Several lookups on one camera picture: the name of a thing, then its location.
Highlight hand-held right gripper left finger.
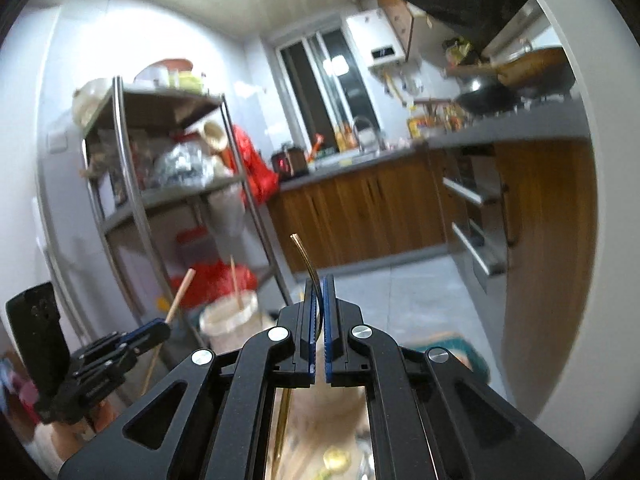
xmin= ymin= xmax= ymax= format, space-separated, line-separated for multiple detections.
xmin=57 ymin=275 xmax=321 ymax=480

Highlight brown wok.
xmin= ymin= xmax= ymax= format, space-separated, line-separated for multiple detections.
xmin=492 ymin=46 xmax=577 ymax=99

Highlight white water heater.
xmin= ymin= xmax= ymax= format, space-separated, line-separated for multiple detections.
xmin=345 ymin=10 xmax=407 ymax=69

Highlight gold metal spoon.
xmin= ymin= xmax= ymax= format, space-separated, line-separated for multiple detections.
xmin=270 ymin=233 xmax=323 ymax=480

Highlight red plastic bag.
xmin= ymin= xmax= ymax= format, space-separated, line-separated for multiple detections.
xmin=170 ymin=260 xmax=259 ymax=311

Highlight red hanging bag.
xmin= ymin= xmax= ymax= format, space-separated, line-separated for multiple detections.
xmin=230 ymin=125 xmax=280 ymax=206

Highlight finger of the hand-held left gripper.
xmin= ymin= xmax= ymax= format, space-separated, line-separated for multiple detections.
xmin=72 ymin=319 xmax=172 ymax=379
xmin=64 ymin=354 xmax=139 ymax=409

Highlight orange plastic basin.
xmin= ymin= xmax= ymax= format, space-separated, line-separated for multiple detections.
xmin=134 ymin=58 xmax=194 ymax=86

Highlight black wok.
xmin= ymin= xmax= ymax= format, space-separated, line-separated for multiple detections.
xmin=442 ymin=65 xmax=522 ymax=116

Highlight wooden wall cabinet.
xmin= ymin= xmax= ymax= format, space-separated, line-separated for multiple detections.
xmin=370 ymin=0 xmax=422 ymax=61

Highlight amber condiment bottle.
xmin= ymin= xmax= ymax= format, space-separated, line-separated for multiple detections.
xmin=335 ymin=122 xmax=356 ymax=152

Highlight steel built-in drawer unit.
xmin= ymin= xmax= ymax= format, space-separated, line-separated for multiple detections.
xmin=441 ymin=144 xmax=509 ymax=294

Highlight tall ceramic boot utensil holder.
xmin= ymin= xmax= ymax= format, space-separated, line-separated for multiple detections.
xmin=199 ymin=289 xmax=262 ymax=357

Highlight yellow-green plastic container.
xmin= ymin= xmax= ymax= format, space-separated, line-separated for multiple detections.
xmin=170 ymin=71 xmax=207 ymax=94

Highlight metal sink faucet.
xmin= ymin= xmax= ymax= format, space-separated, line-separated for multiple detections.
xmin=352 ymin=116 xmax=381 ymax=154

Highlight teal floor mat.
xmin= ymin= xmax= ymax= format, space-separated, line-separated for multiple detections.
xmin=409 ymin=332 xmax=492 ymax=387

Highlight dark electric pressure cooker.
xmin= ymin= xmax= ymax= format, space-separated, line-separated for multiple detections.
xmin=271 ymin=142 xmax=309 ymax=179

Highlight metal shelf rack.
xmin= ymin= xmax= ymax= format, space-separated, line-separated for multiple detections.
xmin=75 ymin=76 xmax=297 ymax=356

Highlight wooden base cabinets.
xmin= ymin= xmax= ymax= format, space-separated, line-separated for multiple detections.
xmin=267 ymin=137 xmax=599 ymax=421

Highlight kitchen window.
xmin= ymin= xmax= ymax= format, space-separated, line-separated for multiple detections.
xmin=272 ymin=27 xmax=374 ymax=154

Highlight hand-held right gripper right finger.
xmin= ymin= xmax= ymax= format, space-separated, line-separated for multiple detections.
xmin=322 ymin=274 xmax=586 ymax=480

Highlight cream plastic ladle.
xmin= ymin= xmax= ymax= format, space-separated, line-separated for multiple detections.
xmin=197 ymin=120 xmax=229 ymax=154

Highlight crumpled clear plastic bag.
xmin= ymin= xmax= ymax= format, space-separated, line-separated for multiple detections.
xmin=154 ymin=142 xmax=214 ymax=191

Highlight white hanging bag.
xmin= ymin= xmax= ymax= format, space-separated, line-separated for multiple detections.
xmin=207 ymin=185 xmax=247 ymax=239

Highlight cream ceramic pot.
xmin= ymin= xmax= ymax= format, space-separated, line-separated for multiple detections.
xmin=72 ymin=78 xmax=114 ymax=127

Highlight red-lidded plastic container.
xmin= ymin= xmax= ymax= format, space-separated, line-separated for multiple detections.
xmin=175 ymin=227 xmax=219 ymax=267

